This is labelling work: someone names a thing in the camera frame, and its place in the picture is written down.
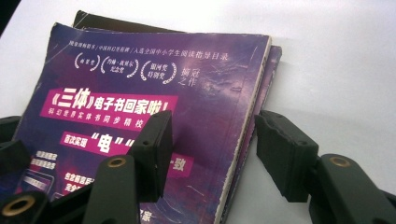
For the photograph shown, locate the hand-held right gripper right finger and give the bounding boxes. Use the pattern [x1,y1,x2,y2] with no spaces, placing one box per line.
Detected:
[254,110,319,203]

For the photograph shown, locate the purple magazine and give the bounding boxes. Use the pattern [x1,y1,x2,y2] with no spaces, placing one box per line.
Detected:
[0,21,273,224]
[222,45,283,224]

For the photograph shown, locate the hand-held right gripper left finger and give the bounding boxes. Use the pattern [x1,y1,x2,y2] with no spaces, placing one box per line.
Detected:
[127,110,174,203]

